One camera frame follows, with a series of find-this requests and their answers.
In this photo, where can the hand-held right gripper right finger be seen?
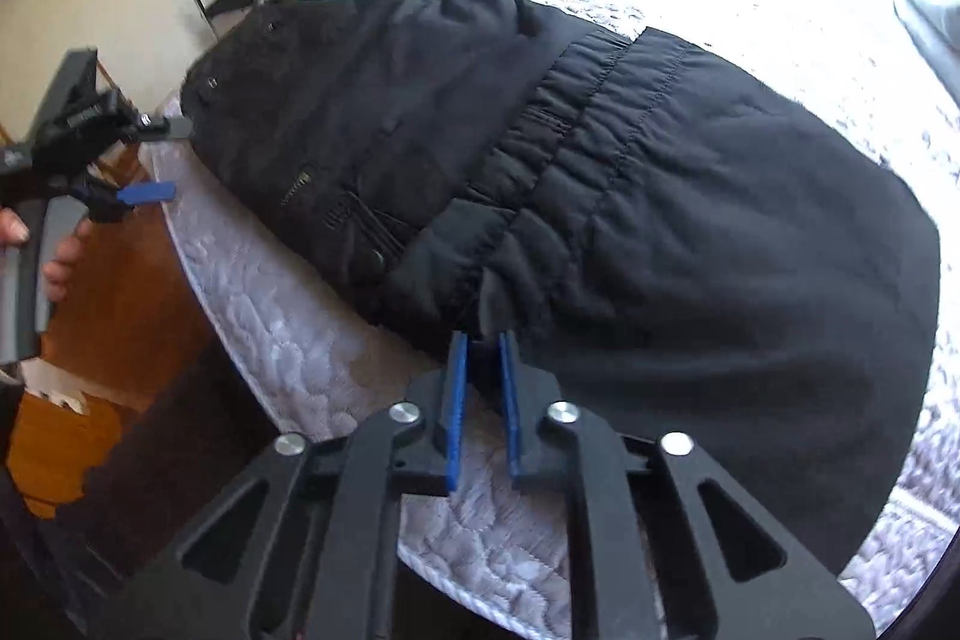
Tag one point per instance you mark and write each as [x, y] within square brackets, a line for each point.
[511, 415]

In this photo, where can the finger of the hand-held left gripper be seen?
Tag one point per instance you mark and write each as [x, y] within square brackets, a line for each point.
[150, 192]
[169, 126]

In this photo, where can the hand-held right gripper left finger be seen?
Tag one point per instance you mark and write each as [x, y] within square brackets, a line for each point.
[456, 415]

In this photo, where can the black jacket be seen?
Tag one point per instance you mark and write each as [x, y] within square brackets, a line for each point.
[600, 212]

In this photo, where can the person's left hand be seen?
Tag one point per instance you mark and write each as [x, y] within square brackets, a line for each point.
[64, 261]

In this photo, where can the white quilted mattress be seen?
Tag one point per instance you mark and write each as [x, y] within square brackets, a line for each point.
[750, 10]

